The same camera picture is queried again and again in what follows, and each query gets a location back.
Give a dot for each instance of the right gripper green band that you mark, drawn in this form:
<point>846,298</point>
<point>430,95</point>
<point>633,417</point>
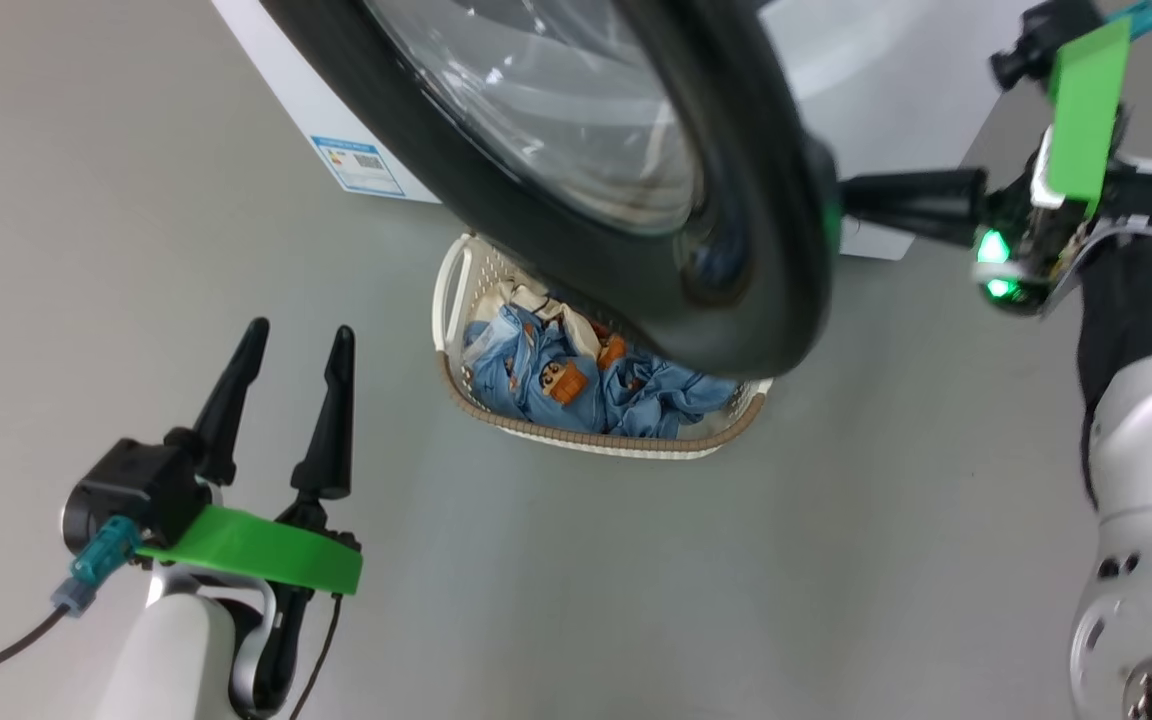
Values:
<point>1086,110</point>

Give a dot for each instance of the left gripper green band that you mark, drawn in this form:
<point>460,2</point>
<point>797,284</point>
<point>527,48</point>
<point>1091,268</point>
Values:
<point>256,550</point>

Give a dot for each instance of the black round glass machine door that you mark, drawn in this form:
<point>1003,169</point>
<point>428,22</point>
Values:
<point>736,200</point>

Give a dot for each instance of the cream white garment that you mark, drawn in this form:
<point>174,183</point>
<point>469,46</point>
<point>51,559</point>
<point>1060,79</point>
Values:
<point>526,295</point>

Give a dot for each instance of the white washing machine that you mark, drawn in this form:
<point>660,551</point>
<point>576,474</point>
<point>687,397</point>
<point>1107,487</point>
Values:
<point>876,120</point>

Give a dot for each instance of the cream perforated laundry basket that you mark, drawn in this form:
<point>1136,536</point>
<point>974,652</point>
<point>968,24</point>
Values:
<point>576,440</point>

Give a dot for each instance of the blue white energy label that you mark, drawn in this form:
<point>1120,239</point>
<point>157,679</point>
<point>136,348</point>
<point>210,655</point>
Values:
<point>358,165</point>

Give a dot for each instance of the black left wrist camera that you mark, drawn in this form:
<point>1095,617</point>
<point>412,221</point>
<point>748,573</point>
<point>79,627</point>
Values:
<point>136,485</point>

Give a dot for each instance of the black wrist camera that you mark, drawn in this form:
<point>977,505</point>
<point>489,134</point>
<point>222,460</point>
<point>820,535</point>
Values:
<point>136,485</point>
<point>1036,40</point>

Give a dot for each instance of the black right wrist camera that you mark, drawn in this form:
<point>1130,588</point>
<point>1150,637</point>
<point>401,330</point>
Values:
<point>1036,40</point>

